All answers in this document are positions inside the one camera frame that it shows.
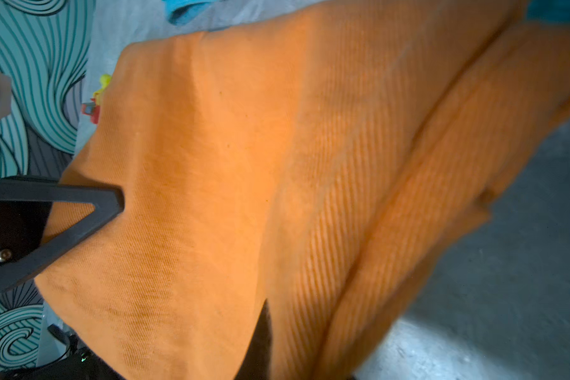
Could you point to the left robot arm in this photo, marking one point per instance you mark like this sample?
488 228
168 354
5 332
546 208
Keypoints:
78 363

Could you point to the teal plastic basket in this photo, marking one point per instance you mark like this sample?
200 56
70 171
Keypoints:
550 11

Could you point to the orange pants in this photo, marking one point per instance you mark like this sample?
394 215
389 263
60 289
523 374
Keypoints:
314 165

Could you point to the red yellow toy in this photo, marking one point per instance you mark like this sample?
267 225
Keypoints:
92 108

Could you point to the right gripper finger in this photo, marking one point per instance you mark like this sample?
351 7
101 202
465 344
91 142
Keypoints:
25 206

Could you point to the teal pants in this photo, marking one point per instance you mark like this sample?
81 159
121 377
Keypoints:
184 12

